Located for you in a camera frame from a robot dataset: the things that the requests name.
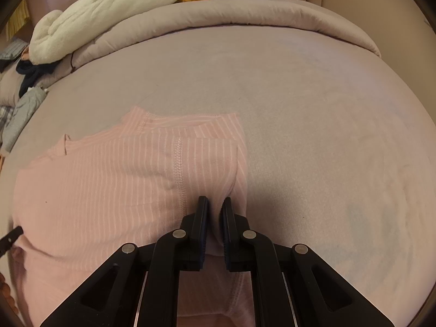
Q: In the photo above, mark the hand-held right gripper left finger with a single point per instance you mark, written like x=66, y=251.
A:
x=201, y=231

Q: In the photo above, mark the plaid grey blanket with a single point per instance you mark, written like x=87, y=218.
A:
x=5, y=115

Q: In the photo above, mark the yellow pleated cloth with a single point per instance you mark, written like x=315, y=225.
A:
x=18, y=18

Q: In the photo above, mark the white goose plush toy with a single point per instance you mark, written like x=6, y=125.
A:
x=102, y=10

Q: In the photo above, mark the grey comforter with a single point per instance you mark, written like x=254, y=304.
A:
x=255, y=13

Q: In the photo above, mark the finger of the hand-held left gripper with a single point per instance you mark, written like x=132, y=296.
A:
x=12, y=236

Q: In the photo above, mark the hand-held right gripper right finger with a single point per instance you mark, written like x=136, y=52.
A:
x=226, y=235

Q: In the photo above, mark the dark navy garment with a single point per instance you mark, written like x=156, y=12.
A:
x=30, y=75

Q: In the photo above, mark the pink striped sweater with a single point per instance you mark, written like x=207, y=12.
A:
x=102, y=194

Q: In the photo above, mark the folded grey-blue garment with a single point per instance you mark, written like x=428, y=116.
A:
x=24, y=112

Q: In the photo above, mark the blue striped pillow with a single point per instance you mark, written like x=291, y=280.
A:
x=13, y=49

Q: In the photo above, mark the person's left hand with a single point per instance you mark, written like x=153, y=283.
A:
x=5, y=289

